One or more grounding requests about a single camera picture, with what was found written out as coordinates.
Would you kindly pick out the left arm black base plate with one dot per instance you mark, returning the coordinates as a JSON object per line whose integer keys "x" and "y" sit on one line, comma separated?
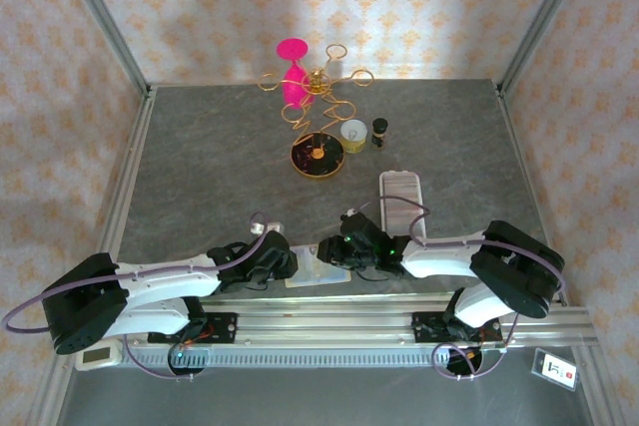
{"x": 224, "y": 327}

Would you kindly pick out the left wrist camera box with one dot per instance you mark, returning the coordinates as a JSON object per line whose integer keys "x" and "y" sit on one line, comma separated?
{"x": 267, "y": 225}

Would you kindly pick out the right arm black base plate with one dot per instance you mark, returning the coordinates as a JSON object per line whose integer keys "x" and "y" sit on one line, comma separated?
{"x": 427, "y": 326}

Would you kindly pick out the silver credit card stack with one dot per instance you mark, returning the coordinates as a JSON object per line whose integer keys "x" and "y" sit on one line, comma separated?
{"x": 402, "y": 189}

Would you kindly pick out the aluminium table side rail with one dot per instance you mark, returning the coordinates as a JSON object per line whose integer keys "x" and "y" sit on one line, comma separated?
{"x": 509, "y": 122}
{"x": 130, "y": 161}

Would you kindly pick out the yellow tin can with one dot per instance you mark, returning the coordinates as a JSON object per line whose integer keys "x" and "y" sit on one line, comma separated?
{"x": 354, "y": 136}

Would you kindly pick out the white slotted card tray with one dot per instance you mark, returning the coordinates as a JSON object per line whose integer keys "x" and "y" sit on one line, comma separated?
{"x": 399, "y": 176}

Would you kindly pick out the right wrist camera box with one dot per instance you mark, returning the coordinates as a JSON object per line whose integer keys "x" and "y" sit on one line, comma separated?
{"x": 355, "y": 215}

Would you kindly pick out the white label badge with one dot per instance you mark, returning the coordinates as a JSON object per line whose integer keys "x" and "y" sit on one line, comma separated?
{"x": 555, "y": 368}

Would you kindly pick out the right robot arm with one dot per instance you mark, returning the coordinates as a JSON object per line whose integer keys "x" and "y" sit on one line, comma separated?
{"x": 514, "y": 266}

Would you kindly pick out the small dark bottle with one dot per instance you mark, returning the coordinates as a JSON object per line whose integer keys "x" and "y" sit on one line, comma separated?
{"x": 379, "y": 134}

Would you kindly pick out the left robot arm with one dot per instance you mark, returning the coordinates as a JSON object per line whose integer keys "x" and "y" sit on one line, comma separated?
{"x": 165, "y": 281}

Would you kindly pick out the aluminium frame post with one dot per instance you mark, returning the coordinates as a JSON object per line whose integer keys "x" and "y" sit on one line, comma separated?
{"x": 544, "y": 12}
{"x": 100, "y": 12}

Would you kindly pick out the pink wine glass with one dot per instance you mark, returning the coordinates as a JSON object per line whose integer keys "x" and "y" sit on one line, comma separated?
{"x": 292, "y": 49}

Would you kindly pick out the beige card holder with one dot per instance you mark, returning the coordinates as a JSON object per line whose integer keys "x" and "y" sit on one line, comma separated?
{"x": 307, "y": 276}

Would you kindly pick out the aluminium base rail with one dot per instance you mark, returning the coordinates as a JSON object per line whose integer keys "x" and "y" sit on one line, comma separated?
{"x": 324, "y": 326}

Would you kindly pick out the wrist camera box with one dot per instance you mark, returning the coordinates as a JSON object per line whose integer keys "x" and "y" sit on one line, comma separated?
{"x": 355, "y": 215}
{"x": 267, "y": 225}

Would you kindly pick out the white digital display device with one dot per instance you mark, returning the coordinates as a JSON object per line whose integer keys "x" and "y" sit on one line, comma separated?
{"x": 95, "y": 357}

